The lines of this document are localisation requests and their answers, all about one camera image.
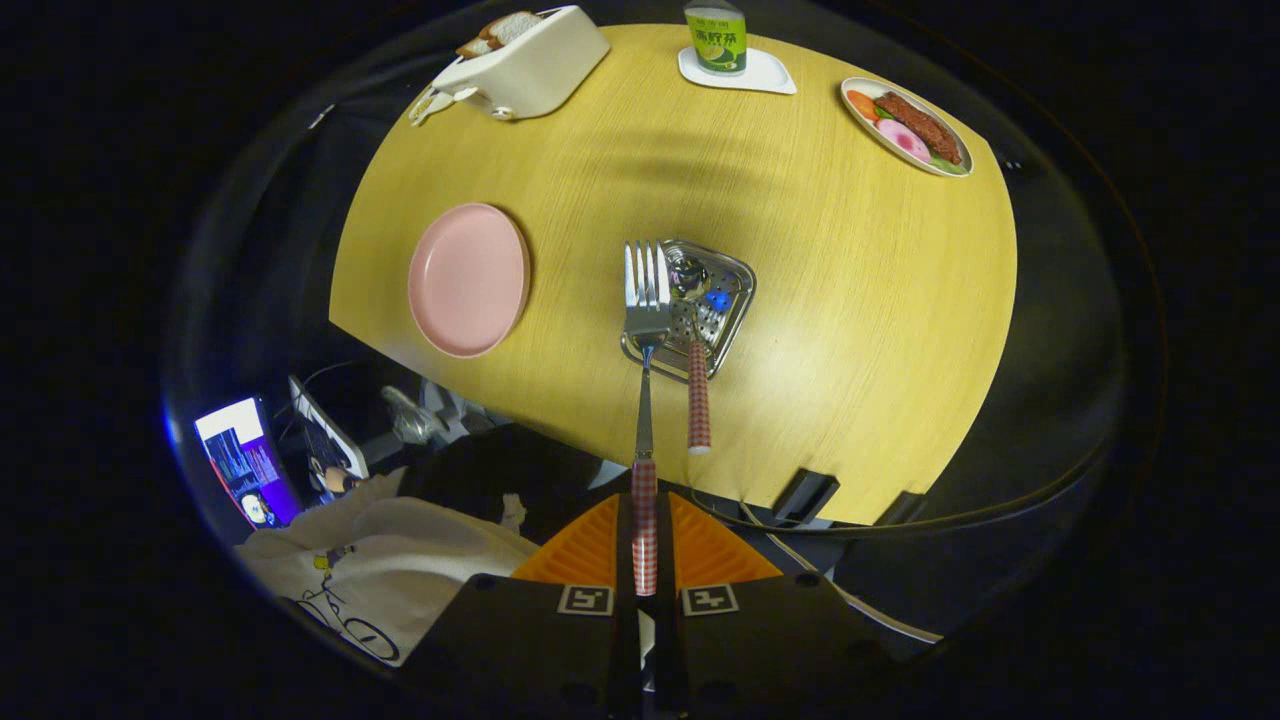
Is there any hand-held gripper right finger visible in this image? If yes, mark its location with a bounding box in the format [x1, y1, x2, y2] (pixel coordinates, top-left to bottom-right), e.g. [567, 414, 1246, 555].
[655, 490, 901, 720]

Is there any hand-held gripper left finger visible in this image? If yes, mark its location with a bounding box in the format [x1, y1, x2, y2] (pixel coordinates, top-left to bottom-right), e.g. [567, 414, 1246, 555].
[400, 490, 641, 720]

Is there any fork with red checkered handle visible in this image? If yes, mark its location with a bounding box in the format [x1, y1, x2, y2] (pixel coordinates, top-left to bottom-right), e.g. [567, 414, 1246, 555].
[623, 238, 673, 599]

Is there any spoon with red checkered handle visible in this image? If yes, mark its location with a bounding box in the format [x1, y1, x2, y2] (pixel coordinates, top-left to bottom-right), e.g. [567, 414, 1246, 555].
[667, 255, 714, 457]

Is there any person's white shirt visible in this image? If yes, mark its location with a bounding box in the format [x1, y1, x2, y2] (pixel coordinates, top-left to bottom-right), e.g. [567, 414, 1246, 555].
[235, 470, 546, 668]

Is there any black table clamp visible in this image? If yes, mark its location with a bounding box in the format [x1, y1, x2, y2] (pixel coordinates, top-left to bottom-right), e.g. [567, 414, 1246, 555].
[772, 468, 841, 523]

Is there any clear plastic bag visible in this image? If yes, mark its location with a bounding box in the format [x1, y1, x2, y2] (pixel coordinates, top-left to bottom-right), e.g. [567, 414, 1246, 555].
[385, 385, 446, 441]

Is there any white laptop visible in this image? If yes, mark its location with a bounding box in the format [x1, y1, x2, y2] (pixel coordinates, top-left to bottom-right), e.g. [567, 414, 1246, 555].
[288, 375, 371, 481]

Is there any computer monitor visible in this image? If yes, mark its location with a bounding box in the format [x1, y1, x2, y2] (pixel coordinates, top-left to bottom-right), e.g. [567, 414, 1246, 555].
[193, 396, 303, 531]

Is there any perforated metal basket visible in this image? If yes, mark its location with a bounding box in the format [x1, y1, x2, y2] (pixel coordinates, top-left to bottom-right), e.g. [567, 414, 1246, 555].
[620, 238, 758, 385]

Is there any pink plate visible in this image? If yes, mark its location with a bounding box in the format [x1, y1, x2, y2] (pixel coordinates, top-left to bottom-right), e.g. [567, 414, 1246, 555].
[407, 203, 532, 359]

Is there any pink round food slice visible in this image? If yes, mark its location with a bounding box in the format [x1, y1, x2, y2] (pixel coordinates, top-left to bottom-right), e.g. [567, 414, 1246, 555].
[876, 118, 933, 164]

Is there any white food plate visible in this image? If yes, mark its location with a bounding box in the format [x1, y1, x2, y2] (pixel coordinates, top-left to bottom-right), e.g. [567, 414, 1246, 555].
[840, 77, 975, 179]

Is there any brown meat patty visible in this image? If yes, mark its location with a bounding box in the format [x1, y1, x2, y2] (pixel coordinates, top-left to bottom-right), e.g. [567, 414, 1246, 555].
[873, 91, 963, 166]

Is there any white compartment seasoning dish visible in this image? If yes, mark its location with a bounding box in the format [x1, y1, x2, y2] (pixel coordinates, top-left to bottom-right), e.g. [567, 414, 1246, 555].
[408, 85, 479, 127]

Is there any white square coaster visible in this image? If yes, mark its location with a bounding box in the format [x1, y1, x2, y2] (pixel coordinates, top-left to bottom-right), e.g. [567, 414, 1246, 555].
[677, 46, 798, 96]

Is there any white toaster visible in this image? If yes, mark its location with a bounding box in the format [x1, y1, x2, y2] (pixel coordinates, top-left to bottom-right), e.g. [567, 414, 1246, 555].
[430, 5, 612, 123]

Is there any green label drink bottle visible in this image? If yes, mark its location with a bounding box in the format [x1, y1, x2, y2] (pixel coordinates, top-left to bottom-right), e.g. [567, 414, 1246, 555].
[683, 0, 749, 77]

